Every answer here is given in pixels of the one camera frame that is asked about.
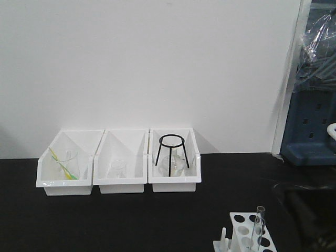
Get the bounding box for clear test tube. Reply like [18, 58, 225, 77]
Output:
[255, 206, 265, 235]
[249, 216, 265, 252]

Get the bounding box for white test tube rack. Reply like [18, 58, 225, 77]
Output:
[213, 212, 277, 251]

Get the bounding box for blue-grey pegboard drying rack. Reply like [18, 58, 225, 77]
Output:
[280, 1, 335, 166]

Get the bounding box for black metal tripod stand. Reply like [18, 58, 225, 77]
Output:
[154, 134, 190, 177]

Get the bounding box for right white storage bin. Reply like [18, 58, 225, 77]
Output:
[148, 128, 202, 192]

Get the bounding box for white storage bin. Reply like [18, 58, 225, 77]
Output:
[93, 129, 149, 194]
[148, 128, 202, 192]
[36, 130, 104, 196]

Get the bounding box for clear glassware under tripod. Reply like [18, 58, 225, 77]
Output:
[158, 154, 196, 177]

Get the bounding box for middle white storage bin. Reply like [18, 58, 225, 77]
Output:
[93, 129, 149, 194]

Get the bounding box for small clear beaker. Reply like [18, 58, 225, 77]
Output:
[106, 160, 127, 179]

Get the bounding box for clear flask with droppers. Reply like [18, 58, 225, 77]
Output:
[49, 147, 80, 180]

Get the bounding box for left white storage bin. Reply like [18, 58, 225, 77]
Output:
[36, 130, 104, 196]

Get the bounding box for plastic bag of pegs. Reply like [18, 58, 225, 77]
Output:
[293, 1, 335, 92]

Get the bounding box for white lab faucet green knobs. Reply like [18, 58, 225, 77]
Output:
[327, 123, 336, 140]

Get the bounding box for black lab sink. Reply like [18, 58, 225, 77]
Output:
[272, 183, 335, 251]

